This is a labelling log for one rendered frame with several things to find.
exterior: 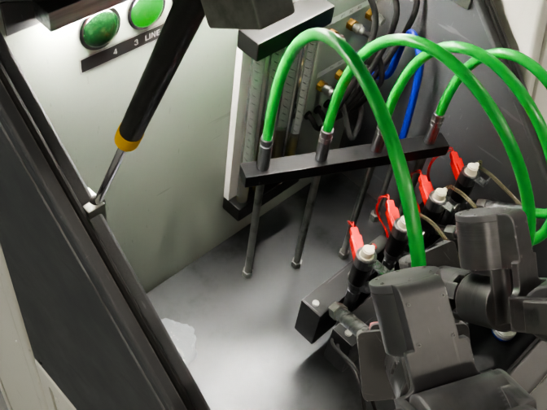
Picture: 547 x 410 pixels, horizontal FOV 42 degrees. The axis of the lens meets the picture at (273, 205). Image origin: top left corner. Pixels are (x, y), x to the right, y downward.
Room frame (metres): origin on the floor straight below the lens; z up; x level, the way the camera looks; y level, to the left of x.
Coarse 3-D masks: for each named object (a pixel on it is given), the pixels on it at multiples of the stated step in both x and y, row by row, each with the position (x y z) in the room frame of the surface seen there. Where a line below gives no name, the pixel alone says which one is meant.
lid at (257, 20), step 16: (0, 0) 0.38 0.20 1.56; (16, 0) 0.36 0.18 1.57; (32, 0) 0.35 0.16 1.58; (208, 0) 0.29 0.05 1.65; (224, 0) 0.28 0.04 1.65; (240, 0) 0.28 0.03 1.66; (256, 0) 0.27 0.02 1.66; (272, 0) 0.28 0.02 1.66; (288, 0) 0.29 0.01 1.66; (208, 16) 0.29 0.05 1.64; (224, 16) 0.28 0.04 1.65; (240, 16) 0.28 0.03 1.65; (256, 16) 0.27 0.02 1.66; (272, 16) 0.28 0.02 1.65
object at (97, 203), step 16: (176, 0) 0.32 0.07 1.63; (192, 0) 0.31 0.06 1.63; (176, 16) 0.31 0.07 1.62; (192, 16) 0.31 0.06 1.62; (160, 32) 0.33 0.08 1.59; (176, 32) 0.32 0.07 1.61; (192, 32) 0.32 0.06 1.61; (160, 48) 0.33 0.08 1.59; (176, 48) 0.32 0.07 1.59; (160, 64) 0.33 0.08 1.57; (176, 64) 0.33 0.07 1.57; (144, 80) 0.34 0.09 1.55; (160, 80) 0.33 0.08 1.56; (144, 96) 0.34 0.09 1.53; (160, 96) 0.34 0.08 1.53; (128, 112) 0.36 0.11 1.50; (144, 112) 0.35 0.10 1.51; (128, 128) 0.36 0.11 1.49; (144, 128) 0.36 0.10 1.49; (128, 144) 0.36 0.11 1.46; (112, 160) 0.39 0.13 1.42; (112, 176) 0.39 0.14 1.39; (96, 208) 0.41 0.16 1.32
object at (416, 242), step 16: (304, 32) 0.65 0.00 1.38; (320, 32) 0.62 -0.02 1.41; (288, 48) 0.68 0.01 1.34; (336, 48) 0.59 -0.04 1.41; (352, 48) 0.58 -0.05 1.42; (288, 64) 0.68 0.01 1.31; (352, 64) 0.56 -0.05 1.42; (368, 80) 0.54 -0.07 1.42; (272, 96) 0.70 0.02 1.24; (368, 96) 0.52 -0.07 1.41; (272, 112) 0.70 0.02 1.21; (384, 112) 0.51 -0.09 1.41; (272, 128) 0.70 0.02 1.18; (384, 128) 0.49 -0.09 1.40; (272, 144) 0.71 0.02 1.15; (400, 144) 0.48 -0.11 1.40; (400, 160) 0.47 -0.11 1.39; (400, 176) 0.46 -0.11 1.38; (400, 192) 0.45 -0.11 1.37; (416, 208) 0.44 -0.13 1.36; (416, 224) 0.43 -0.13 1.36; (416, 240) 0.42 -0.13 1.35; (416, 256) 0.41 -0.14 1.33
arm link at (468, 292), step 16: (480, 272) 0.46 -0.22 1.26; (496, 272) 0.46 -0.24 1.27; (464, 288) 0.46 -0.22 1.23; (480, 288) 0.45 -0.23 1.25; (496, 288) 0.44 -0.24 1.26; (512, 288) 0.45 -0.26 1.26; (464, 304) 0.44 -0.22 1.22; (480, 304) 0.43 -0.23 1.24; (496, 304) 0.43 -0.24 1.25; (464, 320) 0.44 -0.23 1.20; (480, 320) 0.43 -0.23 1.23; (496, 320) 0.42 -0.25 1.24
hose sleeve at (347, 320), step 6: (336, 312) 0.48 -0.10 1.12; (342, 312) 0.47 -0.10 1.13; (348, 312) 0.47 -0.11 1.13; (336, 318) 0.47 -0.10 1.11; (342, 318) 0.46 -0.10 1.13; (348, 318) 0.46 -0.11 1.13; (354, 318) 0.46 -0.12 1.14; (342, 324) 0.46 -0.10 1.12; (348, 324) 0.45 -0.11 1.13; (354, 324) 0.45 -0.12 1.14; (360, 324) 0.45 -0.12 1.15; (354, 330) 0.44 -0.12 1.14
